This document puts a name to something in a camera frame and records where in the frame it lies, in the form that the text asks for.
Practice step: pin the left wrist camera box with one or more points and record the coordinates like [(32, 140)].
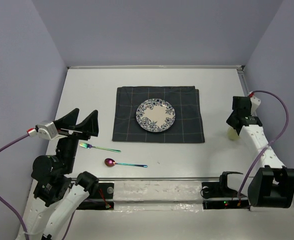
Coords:
[(47, 130)]

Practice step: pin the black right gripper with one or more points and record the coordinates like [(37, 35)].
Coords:
[(228, 120)]

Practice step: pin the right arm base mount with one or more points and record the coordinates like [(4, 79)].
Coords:
[(218, 196)]

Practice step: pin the blue floral white plate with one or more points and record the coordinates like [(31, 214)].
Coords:
[(155, 115)]

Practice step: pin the iridescent fork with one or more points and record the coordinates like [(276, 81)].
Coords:
[(89, 146)]

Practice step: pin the iridescent spoon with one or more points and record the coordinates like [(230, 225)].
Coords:
[(110, 163)]

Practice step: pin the dark grey checked cloth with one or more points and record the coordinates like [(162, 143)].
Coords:
[(186, 129)]

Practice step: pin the cream cup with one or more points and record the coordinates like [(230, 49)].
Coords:
[(232, 134)]

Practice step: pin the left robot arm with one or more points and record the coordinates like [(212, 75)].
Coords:
[(54, 197)]

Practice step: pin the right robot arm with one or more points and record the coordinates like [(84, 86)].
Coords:
[(268, 183)]

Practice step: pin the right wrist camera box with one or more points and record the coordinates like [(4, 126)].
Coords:
[(255, 102)]

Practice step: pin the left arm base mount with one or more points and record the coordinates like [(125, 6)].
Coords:
[(101, 200)]

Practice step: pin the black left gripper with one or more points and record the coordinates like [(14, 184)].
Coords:
[(90, 125)]

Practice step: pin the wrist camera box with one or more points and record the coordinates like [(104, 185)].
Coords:
[(255, 102), (47, 130)]

